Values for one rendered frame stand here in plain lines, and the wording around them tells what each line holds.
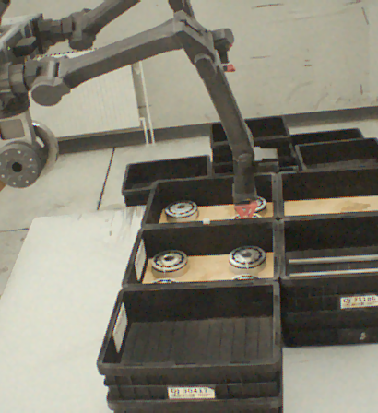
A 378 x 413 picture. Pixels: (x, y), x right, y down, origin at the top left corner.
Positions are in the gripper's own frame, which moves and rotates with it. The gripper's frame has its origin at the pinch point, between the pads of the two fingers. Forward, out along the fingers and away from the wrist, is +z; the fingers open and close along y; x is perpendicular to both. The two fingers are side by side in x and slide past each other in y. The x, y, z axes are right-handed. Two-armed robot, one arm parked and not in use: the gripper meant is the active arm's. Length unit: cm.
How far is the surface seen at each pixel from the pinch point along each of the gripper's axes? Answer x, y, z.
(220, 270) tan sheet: 8.6, -16.8, 7.2
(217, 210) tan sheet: 8.0, 17.9, 5.8
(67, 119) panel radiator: 107, 280, 54
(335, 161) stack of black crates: -52, 116, 33
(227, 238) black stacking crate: 6.1, -9.2, 1.3
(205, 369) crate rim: 14, -67, 0
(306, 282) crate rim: -11.7, -40.1, -1.9
